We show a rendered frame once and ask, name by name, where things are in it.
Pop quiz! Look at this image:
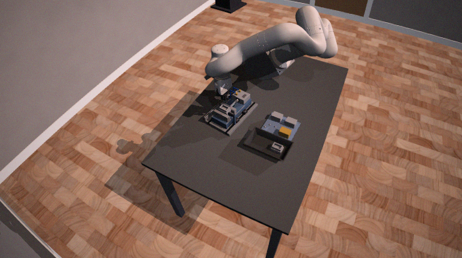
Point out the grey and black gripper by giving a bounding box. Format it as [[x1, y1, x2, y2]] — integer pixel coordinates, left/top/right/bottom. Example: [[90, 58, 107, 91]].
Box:
[[214, 75, 232, 101]]

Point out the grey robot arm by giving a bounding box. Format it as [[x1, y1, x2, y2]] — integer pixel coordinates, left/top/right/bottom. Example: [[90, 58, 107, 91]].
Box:
[[204, 5, 337, 80]]

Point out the orange block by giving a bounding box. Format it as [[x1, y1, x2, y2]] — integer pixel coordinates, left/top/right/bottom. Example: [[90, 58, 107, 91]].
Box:
[[279, 126, 291, 139]]

